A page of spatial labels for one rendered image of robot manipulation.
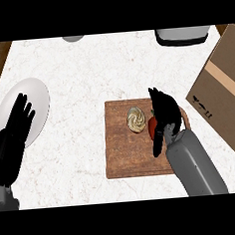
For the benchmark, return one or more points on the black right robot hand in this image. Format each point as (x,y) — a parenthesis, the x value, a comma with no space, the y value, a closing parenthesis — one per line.
(165,110)

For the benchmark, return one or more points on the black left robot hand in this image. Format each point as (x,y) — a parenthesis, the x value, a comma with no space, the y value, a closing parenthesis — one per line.
(10,144)

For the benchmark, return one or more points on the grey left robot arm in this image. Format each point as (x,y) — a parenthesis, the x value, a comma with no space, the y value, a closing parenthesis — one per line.
(6,198)

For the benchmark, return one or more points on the red bell pepper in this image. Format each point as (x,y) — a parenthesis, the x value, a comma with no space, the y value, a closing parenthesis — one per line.
(152,126)

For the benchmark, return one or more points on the brown wooden cutting board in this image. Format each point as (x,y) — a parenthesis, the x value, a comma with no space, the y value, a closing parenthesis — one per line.
(125,149)

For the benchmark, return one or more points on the brown cardboard box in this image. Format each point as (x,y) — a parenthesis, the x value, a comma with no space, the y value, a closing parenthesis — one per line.
(221,94)

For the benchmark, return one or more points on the cream frosted cupcake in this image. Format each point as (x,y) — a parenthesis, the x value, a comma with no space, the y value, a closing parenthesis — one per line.
(136,119)

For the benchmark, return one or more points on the white oval plate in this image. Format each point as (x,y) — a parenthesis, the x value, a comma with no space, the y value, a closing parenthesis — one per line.
(35,106)

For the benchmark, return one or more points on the grey round object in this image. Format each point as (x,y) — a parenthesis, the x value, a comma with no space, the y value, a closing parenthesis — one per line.
(73,38)

